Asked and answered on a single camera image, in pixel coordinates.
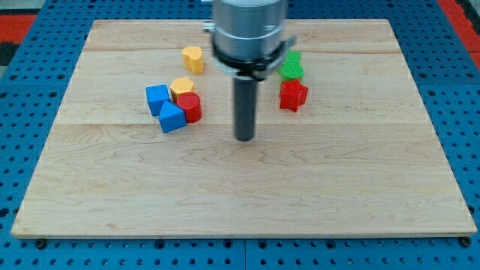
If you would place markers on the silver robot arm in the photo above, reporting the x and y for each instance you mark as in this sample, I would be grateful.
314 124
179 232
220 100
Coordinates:
248 37

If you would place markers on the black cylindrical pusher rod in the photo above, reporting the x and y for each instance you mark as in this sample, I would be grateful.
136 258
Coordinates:
244 108

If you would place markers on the red cylinder block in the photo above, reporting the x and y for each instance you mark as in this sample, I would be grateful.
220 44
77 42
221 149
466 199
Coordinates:
190 103

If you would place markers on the red star block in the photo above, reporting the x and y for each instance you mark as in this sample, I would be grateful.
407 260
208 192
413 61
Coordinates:
293 94

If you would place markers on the blue triangle block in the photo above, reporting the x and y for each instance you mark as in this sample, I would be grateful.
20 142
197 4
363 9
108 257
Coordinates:
171 117

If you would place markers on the yellow hexagon block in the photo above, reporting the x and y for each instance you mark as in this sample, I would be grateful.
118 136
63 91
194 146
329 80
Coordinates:
181 85

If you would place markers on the green cylinder block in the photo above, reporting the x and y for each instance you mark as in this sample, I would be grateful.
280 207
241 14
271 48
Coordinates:
291 71

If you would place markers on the yellow heart block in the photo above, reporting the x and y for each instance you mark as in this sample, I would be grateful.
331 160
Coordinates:
193 59

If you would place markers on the blue cube block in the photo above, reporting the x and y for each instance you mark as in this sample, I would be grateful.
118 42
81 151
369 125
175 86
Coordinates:
156 95

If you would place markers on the wooden board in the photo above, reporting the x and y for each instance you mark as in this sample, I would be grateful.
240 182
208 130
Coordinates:
360 159

